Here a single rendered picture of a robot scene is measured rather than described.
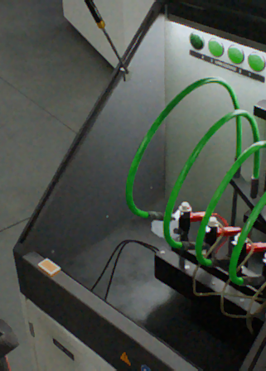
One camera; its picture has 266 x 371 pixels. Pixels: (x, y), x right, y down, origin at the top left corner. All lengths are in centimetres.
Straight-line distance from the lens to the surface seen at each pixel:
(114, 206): 183
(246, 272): 152
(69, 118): 406
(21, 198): 342
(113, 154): 173
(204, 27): 158
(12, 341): 114
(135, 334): 144
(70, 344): 171
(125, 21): 416
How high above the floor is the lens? 205
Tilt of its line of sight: 35 degrees down
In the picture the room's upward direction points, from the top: 3 degrees counter-clockwise
